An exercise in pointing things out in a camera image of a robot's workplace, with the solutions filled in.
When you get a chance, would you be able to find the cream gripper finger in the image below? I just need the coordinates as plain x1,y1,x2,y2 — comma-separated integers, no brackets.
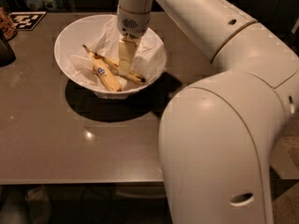
119,36,138,76

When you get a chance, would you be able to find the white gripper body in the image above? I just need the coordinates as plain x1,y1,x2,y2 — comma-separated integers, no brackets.
117,7,150,38

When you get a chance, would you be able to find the spotted yellow banana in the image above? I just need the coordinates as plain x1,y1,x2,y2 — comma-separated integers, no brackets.
95,54,146,84

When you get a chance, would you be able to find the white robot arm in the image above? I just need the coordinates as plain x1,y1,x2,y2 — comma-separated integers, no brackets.
118,0,299,224

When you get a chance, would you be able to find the banana with blue sticker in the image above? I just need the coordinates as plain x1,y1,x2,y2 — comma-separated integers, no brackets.
82,45,122,92

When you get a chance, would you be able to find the white bowl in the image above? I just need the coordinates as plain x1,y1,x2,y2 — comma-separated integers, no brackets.
53,14,169,100

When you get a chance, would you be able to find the white paper liner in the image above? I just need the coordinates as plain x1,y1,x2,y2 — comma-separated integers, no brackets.
66,15,168,92

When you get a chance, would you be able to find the black white marker card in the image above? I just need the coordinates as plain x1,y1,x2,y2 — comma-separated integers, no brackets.
9,11,46,31

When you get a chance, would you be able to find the dark round object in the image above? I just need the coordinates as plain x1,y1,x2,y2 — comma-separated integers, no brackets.
0,38,16,66

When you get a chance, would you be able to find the brown patterned object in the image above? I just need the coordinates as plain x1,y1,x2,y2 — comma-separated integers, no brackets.
0,7,17,40

